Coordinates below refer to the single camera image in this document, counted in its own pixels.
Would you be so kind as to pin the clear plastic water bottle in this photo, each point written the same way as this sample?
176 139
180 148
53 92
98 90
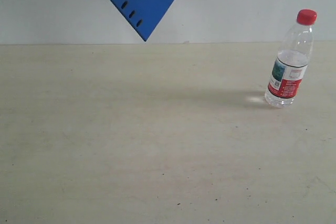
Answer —
291 61

